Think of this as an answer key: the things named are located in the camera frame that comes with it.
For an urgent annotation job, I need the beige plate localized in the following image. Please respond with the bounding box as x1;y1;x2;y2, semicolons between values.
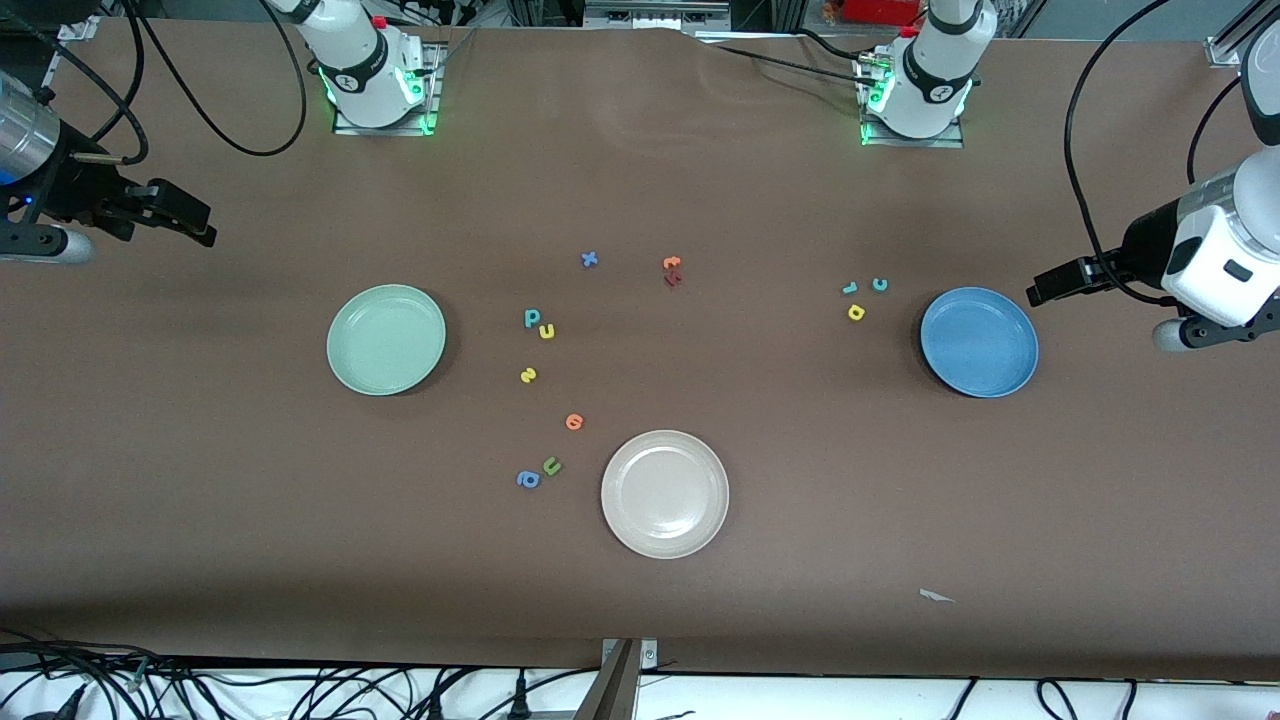
600;429;731;560

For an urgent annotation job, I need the light green plate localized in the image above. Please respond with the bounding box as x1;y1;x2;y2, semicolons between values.
326;284;447;397

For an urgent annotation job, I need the red box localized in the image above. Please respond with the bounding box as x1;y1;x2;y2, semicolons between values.
845;0;923;26

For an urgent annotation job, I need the aluminium frame profile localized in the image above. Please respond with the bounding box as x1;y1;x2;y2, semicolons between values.
1205;0;1280;69

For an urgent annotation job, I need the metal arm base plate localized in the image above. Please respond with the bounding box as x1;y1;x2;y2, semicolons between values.
858;55;967;150
332;42;443;138

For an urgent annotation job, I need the grey metal frame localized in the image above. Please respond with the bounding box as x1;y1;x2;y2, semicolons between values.
583;0;733;31

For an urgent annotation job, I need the blue plate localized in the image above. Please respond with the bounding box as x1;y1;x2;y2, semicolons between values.
919;286;1040;399

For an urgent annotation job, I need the grey metal table bracket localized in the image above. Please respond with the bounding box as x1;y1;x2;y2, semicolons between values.
575;638;659;720

